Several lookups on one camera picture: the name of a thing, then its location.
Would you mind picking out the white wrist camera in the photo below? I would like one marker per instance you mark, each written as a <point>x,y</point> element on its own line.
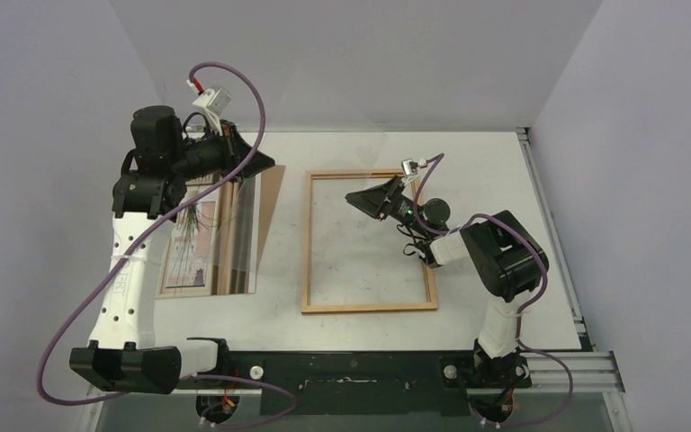
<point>411,167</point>
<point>210,102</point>

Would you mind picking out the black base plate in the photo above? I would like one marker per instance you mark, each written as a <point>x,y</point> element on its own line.
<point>371,399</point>

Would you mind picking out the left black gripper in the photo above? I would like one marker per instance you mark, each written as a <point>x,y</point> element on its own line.
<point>239,148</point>

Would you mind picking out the photo print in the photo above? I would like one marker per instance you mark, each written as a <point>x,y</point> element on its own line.
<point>213,247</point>

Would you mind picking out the clear acrylic sheet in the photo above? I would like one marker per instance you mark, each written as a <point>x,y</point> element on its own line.
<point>300,202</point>

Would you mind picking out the aluminium rail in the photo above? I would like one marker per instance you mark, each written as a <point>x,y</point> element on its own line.
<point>584,372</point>

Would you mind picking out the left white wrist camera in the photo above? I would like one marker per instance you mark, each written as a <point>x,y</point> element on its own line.
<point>210,102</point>

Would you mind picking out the brown backing board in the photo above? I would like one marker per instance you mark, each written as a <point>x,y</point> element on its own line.
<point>243,219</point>

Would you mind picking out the wooden picture frame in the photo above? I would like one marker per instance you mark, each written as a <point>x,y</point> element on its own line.
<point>307,308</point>

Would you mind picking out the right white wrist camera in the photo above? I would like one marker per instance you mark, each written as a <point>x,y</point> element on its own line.
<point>411,167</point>

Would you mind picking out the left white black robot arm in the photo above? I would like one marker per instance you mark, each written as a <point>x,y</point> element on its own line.
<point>122,354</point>

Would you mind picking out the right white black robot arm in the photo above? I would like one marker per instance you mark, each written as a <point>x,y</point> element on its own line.
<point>508,261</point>

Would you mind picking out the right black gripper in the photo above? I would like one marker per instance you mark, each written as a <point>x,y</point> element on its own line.
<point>390,197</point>

